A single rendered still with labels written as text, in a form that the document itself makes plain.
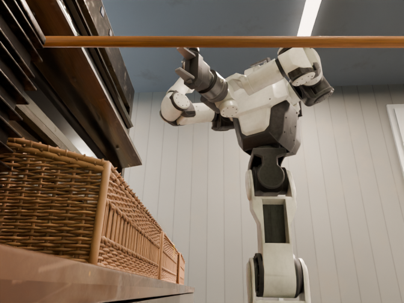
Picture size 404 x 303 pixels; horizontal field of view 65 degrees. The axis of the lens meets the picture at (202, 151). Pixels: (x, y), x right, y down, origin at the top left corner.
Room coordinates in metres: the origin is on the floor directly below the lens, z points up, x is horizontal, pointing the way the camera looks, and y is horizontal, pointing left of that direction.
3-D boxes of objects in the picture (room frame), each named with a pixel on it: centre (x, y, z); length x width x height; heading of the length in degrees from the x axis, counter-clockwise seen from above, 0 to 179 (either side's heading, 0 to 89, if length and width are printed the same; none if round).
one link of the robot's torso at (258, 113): (1.23, -0.29, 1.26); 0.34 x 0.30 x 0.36; 53
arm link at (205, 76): (0.84, 0.00, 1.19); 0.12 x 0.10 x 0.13; 143
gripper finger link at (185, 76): (0.77, 0.06, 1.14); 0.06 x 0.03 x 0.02; 143
